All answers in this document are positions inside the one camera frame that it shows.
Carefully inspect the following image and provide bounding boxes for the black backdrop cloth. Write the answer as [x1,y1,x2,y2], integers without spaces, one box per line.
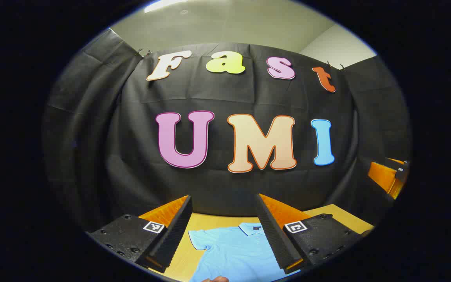
[41,28,412,231]

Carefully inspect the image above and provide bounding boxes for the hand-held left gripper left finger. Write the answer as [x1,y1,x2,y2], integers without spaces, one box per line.
[87,195,193,274]

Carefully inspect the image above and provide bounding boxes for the light blue T-shirt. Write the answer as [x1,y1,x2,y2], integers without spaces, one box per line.
[188,222,301,282]

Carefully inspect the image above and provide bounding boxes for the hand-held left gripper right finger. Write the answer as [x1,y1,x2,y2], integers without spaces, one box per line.
[254,193,375,275]

